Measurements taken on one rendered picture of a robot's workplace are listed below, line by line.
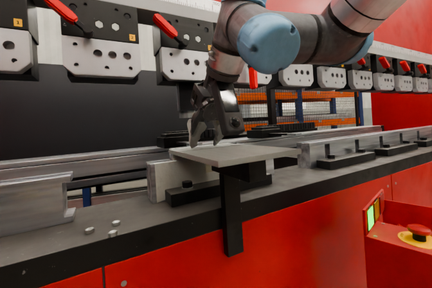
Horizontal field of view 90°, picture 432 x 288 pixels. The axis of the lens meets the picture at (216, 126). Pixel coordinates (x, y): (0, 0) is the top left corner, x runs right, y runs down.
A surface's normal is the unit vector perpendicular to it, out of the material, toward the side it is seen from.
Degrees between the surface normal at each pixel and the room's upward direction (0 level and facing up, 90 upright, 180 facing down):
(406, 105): 90
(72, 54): 90
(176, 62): 90
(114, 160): 90
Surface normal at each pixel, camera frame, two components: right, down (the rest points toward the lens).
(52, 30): 0.43, -0.03
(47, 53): 0.08, 0.00
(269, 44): 0.26, 0.62
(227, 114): 0.48, -0.33
